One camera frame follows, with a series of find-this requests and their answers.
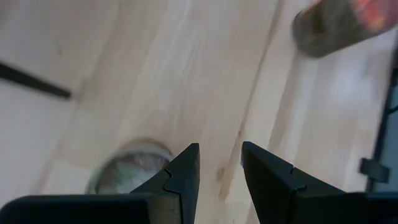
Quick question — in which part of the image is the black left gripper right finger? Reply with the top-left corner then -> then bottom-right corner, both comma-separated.
241,141 -> 348,224

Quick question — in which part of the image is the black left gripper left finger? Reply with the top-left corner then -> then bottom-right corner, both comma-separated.
129,142 -> 201,224

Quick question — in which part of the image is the candle jar with grey wax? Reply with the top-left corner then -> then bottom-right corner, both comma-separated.
85,138 -> 174,195

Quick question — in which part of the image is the candle jar with orange wax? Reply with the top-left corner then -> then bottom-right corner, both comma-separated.
291,0 -> 398,59

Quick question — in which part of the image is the black metal wooden shelf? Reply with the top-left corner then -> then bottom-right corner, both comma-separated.
0,62 -> 72,100

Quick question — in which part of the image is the black aluminium table frame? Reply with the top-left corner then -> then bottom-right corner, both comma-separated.
359,30 -> 398,194

